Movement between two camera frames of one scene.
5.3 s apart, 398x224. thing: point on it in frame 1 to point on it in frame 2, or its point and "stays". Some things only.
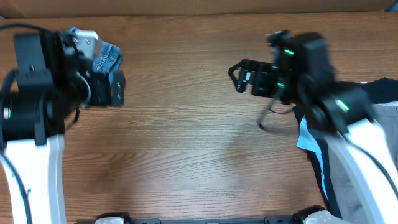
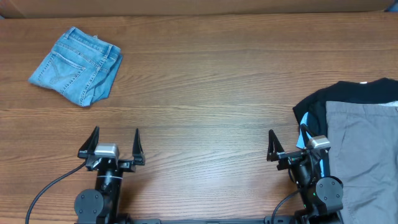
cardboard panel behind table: (95, 9) stays
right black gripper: (253, 78) to (292, 156)
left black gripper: (102, 84) to (137, 158)
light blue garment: (307, 140) stays
